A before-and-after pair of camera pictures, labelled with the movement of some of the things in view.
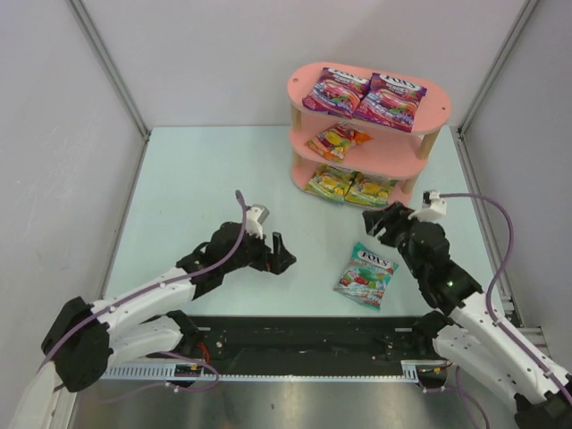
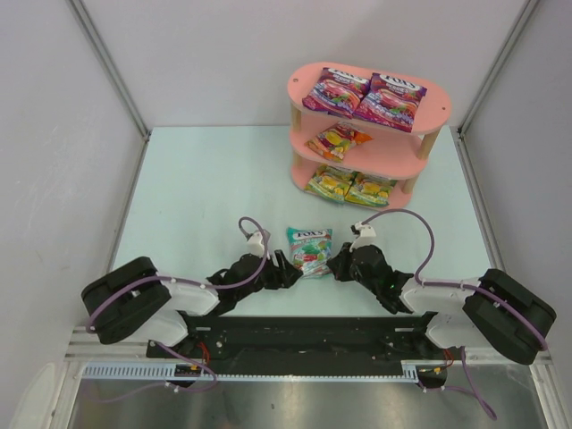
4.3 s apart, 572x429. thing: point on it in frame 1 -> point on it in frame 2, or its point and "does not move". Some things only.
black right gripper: [394, 227] -> [347, 264]
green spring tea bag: [332, 181] does not move
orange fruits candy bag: [335, 141] does not move
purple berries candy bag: [391, 102] does not move
